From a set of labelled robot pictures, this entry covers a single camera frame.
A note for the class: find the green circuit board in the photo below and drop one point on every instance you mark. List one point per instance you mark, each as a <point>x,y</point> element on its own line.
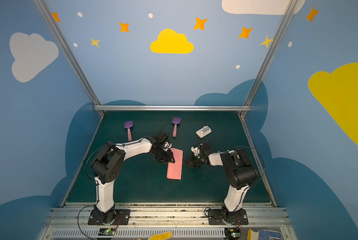
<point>232,234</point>
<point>107,231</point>

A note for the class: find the yellow glove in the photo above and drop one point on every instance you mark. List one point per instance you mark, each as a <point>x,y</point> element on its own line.
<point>161,236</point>

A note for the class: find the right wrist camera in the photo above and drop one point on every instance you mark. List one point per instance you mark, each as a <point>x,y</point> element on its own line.
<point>195,151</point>

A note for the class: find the right purple pink spatula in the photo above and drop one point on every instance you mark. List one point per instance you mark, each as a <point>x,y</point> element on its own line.
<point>176,121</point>

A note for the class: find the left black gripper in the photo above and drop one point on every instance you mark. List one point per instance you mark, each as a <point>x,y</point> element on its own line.
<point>163,153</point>

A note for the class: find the aluminium front rail base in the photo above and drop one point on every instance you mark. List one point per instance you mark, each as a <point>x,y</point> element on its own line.
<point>187,221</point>

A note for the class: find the horizontal aluminium frame bar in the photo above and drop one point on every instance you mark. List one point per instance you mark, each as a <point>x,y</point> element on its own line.
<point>117,108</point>

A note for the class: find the aluminium frame post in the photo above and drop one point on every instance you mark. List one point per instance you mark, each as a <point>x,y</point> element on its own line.
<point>46,13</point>
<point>277,38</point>

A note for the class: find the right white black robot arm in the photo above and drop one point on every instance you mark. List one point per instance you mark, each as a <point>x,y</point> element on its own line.
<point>240,173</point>

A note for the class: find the blue white glove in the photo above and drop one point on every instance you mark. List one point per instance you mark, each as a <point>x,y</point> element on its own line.
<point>264,235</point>

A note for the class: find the right aluminium frame post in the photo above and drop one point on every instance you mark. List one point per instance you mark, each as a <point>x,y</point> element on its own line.
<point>277,38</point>

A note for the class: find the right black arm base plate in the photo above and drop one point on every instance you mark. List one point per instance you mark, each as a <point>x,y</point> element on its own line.
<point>223,217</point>

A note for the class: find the purple pink spatula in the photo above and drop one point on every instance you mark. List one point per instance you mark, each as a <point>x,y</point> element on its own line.
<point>176,121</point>
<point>128,125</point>

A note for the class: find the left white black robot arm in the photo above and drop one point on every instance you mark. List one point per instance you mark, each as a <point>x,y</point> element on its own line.
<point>107,166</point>

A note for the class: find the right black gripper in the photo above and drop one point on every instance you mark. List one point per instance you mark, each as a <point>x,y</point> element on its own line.
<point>197,159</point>

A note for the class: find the pink square paper sheet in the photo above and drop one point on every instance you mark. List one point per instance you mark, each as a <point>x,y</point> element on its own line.
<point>174,171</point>

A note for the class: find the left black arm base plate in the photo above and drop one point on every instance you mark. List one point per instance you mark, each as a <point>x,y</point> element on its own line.
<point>112,217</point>

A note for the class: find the left purple pink spatula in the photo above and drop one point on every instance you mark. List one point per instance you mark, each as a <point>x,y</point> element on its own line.
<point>128,125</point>

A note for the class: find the left green circuit board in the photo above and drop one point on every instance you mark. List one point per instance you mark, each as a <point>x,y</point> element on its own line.
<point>107,231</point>

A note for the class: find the white small plastic device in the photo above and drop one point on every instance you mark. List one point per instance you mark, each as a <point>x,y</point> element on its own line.
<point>201,133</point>

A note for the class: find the right green circuit board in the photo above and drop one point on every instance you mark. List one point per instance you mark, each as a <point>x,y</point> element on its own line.
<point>232,234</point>

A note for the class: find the left aluminium frame post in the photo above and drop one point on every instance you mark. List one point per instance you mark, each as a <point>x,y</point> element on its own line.
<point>46,13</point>

